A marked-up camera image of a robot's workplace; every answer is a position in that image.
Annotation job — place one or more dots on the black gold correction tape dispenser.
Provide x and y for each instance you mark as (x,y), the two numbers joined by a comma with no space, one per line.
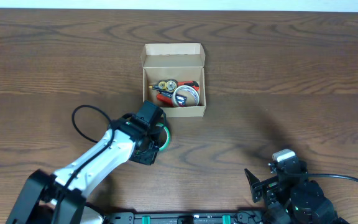
(169,85)

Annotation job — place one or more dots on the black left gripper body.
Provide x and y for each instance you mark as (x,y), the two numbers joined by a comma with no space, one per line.
(153,143)

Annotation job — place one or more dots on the open cardboard box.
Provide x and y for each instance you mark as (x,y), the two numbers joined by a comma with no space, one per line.
(181,62)

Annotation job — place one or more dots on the green tape roll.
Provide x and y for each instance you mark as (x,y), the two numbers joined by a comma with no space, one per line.
(168,134)

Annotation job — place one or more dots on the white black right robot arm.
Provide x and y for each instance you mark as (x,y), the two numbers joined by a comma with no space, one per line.
(291,197)

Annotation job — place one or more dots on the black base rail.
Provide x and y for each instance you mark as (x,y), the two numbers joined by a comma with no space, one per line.
(182,218)

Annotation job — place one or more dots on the red black stapler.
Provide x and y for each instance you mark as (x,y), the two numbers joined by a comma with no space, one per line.
(167,99)

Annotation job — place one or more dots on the red utility knife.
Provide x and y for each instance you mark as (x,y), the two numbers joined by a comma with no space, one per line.
(192,84)

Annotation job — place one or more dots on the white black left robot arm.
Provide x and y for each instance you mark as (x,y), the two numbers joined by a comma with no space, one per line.
(61,196)

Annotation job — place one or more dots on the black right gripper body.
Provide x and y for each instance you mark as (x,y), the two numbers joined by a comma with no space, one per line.
(260,188)

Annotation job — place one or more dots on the white tape roll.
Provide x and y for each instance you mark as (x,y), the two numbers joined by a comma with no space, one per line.
(189,89)

